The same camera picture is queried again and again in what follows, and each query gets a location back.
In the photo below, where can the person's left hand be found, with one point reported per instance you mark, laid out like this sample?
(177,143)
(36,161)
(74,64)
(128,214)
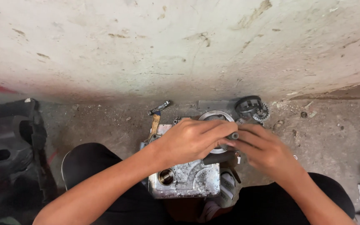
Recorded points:
(186,140)

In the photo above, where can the person's right hand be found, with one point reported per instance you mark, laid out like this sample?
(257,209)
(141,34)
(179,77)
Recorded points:
(266,150)

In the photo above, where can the person's left fingers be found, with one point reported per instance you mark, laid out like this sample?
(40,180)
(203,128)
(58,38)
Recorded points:
(220,128)

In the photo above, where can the person's right fingers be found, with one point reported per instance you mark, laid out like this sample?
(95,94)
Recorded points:
(248,137)

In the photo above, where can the small grey metal cylinder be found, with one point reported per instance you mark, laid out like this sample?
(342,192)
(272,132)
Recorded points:
(233,136)

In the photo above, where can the flat grey metal plate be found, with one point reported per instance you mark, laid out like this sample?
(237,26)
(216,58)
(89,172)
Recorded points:
(211,105)

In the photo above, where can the dark clutch basket with gear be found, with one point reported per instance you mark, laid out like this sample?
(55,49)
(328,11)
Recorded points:
(248,106)

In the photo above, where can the white shoe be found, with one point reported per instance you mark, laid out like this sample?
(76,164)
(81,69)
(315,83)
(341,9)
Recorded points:
(228,187)

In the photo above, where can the silver engine crankcase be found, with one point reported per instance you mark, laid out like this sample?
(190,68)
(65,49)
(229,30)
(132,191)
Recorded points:
(192,181)

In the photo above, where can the chrome wrench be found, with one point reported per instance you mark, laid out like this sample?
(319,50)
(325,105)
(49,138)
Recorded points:
(160,107)

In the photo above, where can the person's black shorts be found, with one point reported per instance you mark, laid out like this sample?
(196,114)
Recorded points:
(105,168)

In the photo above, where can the black plastic motorcycle fairing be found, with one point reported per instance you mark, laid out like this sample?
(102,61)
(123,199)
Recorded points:
(5,140)

